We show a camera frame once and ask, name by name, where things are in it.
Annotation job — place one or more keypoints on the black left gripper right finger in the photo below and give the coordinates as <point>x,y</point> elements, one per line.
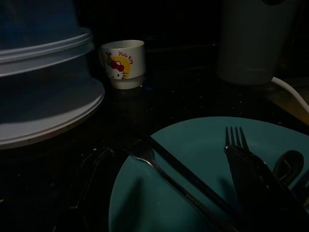
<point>253,183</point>

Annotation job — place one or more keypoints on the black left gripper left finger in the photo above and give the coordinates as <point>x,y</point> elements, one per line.
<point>94,174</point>

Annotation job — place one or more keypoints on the black chopstick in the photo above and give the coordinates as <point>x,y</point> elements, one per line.
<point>183,166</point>

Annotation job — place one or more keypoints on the teal plate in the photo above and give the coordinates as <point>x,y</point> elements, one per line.
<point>193,135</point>

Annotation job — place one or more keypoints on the steel fork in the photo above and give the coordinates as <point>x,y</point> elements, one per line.
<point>235,137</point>

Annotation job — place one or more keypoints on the white stacked plastic container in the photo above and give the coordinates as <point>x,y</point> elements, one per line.
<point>36,84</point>

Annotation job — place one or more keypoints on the white cartoon cat cup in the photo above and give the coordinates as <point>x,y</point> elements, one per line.
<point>125,65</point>

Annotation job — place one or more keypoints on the grey water filter canister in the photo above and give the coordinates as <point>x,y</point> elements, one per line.
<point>251,48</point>

